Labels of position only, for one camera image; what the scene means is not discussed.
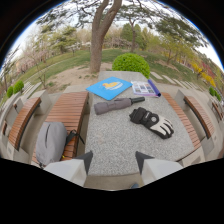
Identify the wooden slat bench backrest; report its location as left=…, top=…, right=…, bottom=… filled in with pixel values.
left=7, top=96, right=42, bottom=152
left=183, top=95, right=216, bottom=140

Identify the thin tree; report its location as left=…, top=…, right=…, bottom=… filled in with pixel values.
left=117, top=3, right=151, bottom=54

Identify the large tree trunk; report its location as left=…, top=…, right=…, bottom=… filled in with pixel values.
left=88, top=0, right=123, bottom=74

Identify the purple-edged picture booklet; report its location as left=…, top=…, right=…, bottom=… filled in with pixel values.
left=130, top=78, right=162, bottom=99

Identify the grey backpack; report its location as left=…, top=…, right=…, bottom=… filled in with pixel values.
left=35, top=121, right=86, bottom=168

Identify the wooden slat bench seat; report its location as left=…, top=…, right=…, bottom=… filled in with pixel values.
left=161, top=92, right=202, bottom=150
left=31, top=91, right=89, bottom=164

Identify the blue book with yellow print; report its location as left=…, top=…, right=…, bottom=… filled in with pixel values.
left=85, top=76, right=134, bottom=102

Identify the round green bush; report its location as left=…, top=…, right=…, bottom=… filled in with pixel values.
left=111, top=52, right=151, bottom=80

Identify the grey folded umbrella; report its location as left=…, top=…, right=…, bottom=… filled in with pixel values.
left=93, top=96, right=146, bottom=116

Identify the black and white glove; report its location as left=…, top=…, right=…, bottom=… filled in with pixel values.
left=128, top=106, right=175, bottom=140

